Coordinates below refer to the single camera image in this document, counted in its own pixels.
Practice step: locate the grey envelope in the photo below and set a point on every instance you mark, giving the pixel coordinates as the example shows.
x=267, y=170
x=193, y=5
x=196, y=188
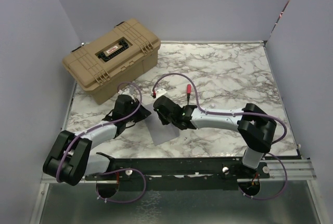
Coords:
x=159, y=133

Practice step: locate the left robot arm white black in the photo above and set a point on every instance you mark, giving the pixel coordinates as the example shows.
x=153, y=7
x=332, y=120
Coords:
x=69, y=159

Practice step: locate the aluminium extrusion frame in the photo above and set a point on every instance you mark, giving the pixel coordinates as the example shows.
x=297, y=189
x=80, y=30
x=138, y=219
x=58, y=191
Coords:
x=297, y=170

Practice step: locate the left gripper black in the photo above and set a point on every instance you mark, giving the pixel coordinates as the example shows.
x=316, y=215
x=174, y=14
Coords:
x=143, y=113

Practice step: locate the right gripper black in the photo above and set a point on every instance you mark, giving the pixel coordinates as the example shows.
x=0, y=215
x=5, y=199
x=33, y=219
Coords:
x=165, y=122

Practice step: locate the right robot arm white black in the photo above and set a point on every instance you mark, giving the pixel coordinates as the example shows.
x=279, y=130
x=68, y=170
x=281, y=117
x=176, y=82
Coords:
x=253, y=124

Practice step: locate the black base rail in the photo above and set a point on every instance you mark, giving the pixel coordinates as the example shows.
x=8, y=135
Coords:
x=176, y=174

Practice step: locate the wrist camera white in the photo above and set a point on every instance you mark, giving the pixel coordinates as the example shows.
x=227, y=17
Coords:
x=130, y=91
x=159, y=92

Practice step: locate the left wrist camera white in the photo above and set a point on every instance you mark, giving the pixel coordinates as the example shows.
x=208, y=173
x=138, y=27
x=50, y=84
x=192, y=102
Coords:
x=130, y=91

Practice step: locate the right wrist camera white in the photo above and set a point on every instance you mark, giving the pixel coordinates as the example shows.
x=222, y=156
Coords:
x=159, y=92

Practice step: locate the red handled screwdriver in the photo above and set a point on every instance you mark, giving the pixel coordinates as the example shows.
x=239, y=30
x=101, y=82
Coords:
x=188, y=92

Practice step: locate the tan plastic tool case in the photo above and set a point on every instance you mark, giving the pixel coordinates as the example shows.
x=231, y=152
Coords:
x=102, y=66

